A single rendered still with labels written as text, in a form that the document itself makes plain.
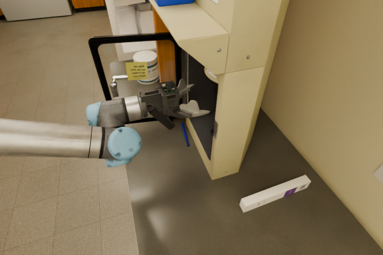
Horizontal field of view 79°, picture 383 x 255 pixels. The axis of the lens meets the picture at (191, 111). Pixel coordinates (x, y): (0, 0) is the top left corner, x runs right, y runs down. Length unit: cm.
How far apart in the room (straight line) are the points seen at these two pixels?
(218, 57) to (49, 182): 197
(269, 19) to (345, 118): 48
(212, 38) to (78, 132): 35
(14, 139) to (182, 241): 54
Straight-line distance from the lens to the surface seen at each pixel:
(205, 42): 50
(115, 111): 69
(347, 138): 93
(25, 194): 233
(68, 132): 56
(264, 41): 58
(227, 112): 66
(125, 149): 54
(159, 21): 86
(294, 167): 102
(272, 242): 85
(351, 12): 86
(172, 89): 70
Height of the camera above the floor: 171
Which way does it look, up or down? 42 degrees down
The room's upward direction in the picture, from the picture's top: 1 degrees clockwise
